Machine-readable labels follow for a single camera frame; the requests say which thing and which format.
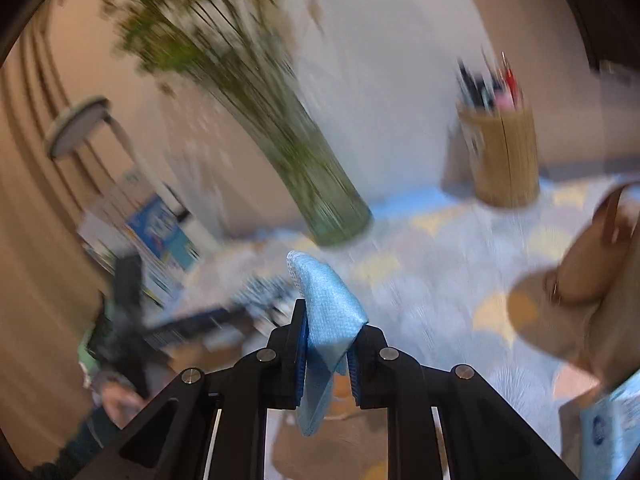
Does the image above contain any light blue cloth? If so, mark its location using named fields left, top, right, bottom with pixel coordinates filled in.
left=286, top=252, right=368, bottom=437

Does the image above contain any plaid hair bow clip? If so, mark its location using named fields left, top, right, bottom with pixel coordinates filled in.
left=232, top=276, right=297, bottom=325

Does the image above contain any left hand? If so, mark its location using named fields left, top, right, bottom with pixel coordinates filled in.
left=101, top=382, right=146, bottom=429

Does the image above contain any blue tissue pack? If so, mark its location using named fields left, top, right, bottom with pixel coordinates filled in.
left=580, top=372, right=639, bottom=479

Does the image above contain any blue children's book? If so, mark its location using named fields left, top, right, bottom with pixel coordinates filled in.
left=126, top=195, right=198, bottom=272

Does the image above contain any patterned table mat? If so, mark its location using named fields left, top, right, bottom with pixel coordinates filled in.
left=176, top=176, right=615, bottom=471

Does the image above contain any beige thermos bottle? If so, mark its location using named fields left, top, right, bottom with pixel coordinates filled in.
left=582, top=236, right=639, bottom=391

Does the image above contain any tan round handbag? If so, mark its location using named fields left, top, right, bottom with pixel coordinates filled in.
left=544, top=179, right=639, bottom=306

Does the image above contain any woven pen holder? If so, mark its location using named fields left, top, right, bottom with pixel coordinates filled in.
left=457, top=56, right=540, bottom=209

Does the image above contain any glass flower vase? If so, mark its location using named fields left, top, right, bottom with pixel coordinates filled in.
left=101, top=0, right=372, bottom=246

